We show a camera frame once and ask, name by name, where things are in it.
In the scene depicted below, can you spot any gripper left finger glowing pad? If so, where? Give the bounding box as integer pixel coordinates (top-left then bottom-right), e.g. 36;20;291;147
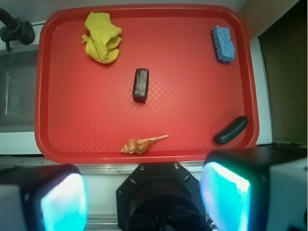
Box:
0;164;89;231

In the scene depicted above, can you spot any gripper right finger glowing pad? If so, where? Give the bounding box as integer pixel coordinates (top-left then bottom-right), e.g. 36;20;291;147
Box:
200;145;308;231

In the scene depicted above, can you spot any black box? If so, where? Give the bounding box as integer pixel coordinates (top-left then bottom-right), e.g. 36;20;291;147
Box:
132;68;149;103

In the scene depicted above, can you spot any black oblong capsule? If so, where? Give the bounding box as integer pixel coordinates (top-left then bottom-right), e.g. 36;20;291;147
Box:
214;115;248;145

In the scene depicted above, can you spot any orange spiral seashell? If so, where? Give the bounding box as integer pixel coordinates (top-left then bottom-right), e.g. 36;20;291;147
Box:
120;134;168;155

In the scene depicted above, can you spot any red plastic tray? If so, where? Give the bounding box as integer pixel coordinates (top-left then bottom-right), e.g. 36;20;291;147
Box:
35;4;259;164

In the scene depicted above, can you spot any metal sink basin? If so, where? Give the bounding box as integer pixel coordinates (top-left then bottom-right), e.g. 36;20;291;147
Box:
0;49;38;133

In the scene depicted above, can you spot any blue sponge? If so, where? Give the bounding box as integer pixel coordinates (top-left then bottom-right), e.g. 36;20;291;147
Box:
212;26;235;63

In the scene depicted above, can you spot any yellow crumpled cloth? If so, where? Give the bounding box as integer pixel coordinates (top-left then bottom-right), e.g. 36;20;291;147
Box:
81;12;122;64

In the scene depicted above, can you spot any black faucet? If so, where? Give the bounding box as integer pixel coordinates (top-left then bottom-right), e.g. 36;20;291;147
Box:
0;8;35;52

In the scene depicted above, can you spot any black octagonal mount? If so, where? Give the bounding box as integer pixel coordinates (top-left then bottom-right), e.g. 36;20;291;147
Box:
116;163;211;231

